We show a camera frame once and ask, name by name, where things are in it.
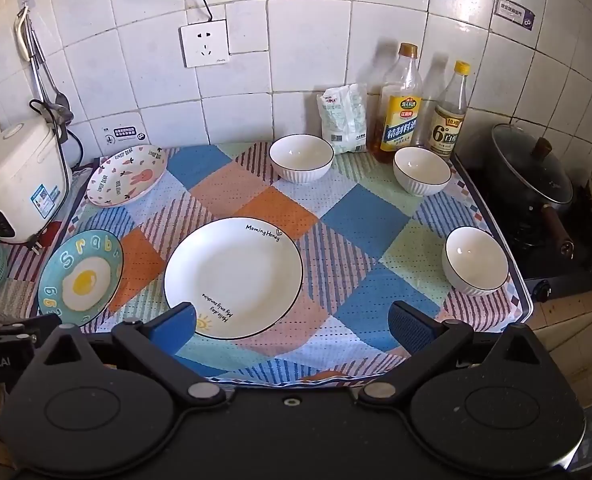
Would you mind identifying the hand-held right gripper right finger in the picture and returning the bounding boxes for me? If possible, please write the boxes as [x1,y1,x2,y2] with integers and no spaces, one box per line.
[358,301,552,408]

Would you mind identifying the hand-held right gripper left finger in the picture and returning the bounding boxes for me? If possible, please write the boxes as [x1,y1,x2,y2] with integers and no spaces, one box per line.
[38,301,229,408]

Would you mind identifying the white plate with sun print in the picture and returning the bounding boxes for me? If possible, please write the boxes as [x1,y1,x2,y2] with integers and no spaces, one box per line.
[164,217,304,341]

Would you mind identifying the white ribbed bowl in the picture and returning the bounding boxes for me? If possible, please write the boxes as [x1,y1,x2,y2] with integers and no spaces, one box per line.
[269,134,335,184]
[393,147,452,197]
[442,226,511,296]

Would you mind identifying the blue fried egg plate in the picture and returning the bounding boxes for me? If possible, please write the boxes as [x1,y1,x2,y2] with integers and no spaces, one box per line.
[38,235,124,317]

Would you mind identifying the pink bunny print plate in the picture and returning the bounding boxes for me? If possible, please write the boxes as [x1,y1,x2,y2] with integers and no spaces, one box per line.
[86,144,169,208]

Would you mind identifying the patchwork checked table cloth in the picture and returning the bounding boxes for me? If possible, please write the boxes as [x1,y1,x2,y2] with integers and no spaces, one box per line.
[0,141,534,390]

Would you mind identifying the white rice cooker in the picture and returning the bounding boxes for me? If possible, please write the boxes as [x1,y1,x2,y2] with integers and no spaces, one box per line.
[0,119,74,245]

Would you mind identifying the black gas stove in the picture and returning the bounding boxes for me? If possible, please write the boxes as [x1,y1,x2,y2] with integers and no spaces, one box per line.
[462,157,592,304]

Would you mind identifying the glass wok lid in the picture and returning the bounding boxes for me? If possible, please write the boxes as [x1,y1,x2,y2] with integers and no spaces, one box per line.
[491,122,574,206]

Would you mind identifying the white vinegar bottle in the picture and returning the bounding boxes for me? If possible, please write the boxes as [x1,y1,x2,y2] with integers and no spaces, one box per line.
[429,60,471,161]

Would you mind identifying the yellow label cooking wine bottle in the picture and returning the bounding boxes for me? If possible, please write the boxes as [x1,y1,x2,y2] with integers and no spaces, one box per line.
[367,42,423,164]

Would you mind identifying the white salt bag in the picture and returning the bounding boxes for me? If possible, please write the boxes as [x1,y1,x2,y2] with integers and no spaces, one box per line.
[317,83,369,155]

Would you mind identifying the metal ladle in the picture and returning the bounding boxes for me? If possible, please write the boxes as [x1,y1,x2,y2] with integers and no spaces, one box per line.
[30,30,74,124]

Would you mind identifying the metal kitchen tongs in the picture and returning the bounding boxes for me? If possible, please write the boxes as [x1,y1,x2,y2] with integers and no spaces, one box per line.
[15,7,47,107]

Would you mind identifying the black wok with wooden handle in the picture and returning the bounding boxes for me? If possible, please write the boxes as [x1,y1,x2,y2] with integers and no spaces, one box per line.
[491,160,575,262]

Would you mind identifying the white wall label sticker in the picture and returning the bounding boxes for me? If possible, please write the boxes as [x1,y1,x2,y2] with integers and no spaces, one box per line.
[100,122,147,147]

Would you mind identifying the black rice cooker cord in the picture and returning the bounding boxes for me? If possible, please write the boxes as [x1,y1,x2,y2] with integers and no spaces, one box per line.
[28,99,85,169]

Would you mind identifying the white wall socket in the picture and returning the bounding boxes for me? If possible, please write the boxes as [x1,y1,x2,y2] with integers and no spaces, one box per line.
[179,19,231,69]

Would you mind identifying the purple wall sticker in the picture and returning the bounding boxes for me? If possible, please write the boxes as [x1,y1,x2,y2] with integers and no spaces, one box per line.
[493,0,536,35]

